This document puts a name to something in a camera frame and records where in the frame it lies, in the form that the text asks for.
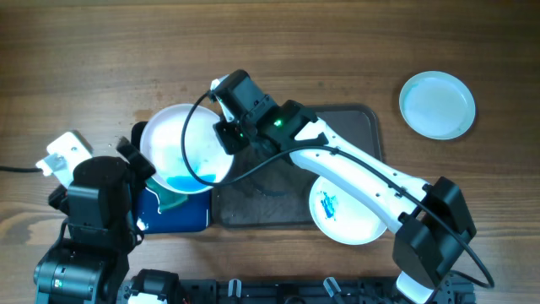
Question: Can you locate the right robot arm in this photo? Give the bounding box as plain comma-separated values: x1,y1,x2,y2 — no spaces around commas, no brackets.
209,69,477,303

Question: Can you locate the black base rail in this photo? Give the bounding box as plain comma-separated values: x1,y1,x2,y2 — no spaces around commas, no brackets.
117,276,477,304

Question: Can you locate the white plate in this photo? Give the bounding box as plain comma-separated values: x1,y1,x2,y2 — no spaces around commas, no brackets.
309,176,387,246
139,104,234,194
398,71,477,140

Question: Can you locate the green yellow sponge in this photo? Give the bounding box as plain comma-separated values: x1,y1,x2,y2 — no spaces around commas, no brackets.
146,178,188,214

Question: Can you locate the brown serving tray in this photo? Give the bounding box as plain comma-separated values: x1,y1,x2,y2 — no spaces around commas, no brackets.
211,104,383,229

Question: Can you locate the right black cable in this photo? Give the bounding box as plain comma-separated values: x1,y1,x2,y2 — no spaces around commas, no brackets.
180,90,495,290

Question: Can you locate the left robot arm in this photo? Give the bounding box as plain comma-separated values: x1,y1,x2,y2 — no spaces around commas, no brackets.
34,131,155,303

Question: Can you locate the black water basin tray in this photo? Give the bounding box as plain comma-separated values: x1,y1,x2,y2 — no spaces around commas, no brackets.
130,121,211,235

